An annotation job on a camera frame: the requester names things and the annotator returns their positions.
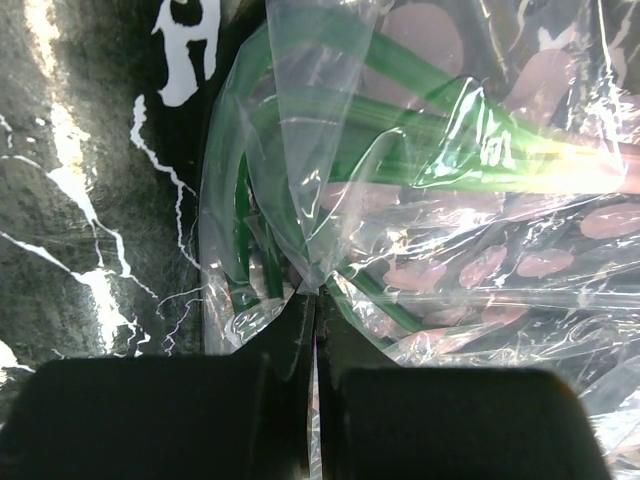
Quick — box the green fake scallion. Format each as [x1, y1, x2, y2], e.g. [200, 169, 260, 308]
[201, 17, 639, 329]

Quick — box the clear zip top bag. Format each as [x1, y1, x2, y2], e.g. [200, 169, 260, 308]
[199, 1, 639, 479]

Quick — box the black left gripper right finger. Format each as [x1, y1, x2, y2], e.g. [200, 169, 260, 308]
[316, 292, 610, 479]

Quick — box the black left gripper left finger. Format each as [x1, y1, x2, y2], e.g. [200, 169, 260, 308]
[1, 295, 315, 479]

